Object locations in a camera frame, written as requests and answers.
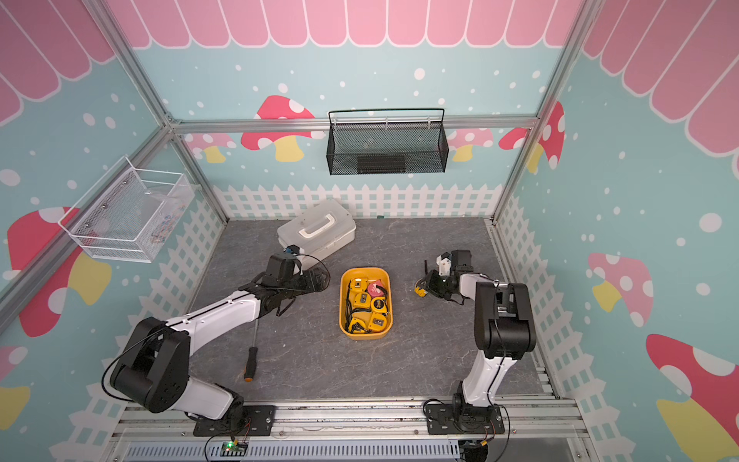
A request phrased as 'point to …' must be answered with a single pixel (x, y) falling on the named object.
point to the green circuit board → (233, 449)
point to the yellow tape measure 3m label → (362, 300)
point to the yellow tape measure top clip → (358, 285)
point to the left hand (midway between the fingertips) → (320, 281)
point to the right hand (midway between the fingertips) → (423, 283)
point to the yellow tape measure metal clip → (377, 322)
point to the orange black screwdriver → (252, 356)
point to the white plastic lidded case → (318, 231)
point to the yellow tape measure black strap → (348, 314)
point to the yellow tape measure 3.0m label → (420, 292)
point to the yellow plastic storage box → (382, 273)
